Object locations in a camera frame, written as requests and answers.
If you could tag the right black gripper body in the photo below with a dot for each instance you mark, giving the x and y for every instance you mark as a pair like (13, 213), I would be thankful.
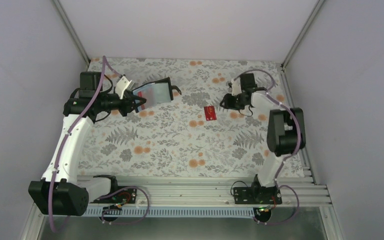
(237, 104)

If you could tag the floral table mat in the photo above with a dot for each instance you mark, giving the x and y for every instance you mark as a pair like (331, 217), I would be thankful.
(174, 139)

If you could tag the aluminium rail frame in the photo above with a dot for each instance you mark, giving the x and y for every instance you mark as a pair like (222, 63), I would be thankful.
(216, 191)

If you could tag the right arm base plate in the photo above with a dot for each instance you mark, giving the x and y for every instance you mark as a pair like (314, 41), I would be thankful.
(245, 195)

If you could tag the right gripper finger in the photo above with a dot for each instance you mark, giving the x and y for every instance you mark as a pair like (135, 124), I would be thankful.
(225, 105)
(227, 98)

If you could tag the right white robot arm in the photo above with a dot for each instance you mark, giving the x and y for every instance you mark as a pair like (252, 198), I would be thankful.
(285, 134)

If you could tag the white slotted cable duct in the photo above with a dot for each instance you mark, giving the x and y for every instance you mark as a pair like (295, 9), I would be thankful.
(181, 212)

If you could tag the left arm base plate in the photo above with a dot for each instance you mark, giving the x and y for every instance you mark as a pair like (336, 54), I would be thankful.
(124, 195)

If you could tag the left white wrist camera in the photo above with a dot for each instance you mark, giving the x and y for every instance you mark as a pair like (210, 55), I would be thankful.
(123, 84)

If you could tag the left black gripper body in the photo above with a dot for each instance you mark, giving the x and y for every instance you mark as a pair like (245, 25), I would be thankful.
(126, 100)

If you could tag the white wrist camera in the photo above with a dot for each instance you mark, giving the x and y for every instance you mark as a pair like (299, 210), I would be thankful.
(123, 84)
(235, 85)

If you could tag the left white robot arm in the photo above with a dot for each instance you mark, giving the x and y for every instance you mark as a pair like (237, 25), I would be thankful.
(58, 191)

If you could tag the black leather card holder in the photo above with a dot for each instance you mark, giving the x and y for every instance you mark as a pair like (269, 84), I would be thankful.
(157, 92)

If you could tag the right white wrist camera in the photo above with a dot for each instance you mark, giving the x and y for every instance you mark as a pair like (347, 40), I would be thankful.
(235, 85)

